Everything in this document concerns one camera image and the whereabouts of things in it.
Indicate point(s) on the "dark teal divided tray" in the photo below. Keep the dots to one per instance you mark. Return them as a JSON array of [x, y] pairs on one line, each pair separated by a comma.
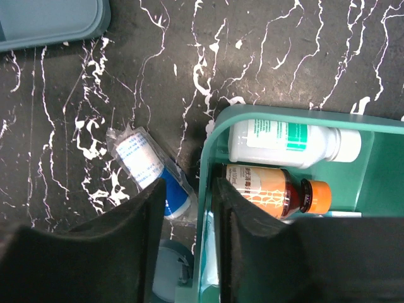
[[26, 24]]

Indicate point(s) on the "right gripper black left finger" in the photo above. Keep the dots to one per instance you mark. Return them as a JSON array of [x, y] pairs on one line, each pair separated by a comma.
[[111, 258]]

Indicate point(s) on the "white bottle green label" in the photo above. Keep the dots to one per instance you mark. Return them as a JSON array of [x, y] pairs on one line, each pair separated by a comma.
[[291, 144]]

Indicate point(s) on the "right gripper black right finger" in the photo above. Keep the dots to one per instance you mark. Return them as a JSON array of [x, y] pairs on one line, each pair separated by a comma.
[[261, 259]]

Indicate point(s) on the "amber bottle orange cap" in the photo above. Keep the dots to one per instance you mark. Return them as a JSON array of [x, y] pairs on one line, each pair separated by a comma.
[[277, 192]]

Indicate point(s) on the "blue white bandage roll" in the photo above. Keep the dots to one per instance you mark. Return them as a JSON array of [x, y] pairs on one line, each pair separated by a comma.
[[144, 161]]

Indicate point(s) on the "teal medicine kit box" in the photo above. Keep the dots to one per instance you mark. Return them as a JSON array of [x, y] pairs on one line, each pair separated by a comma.
[[369, 187]]

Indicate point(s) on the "light blue cotton swab packet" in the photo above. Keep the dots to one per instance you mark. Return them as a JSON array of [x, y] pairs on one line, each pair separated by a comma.
[[210, 271]]

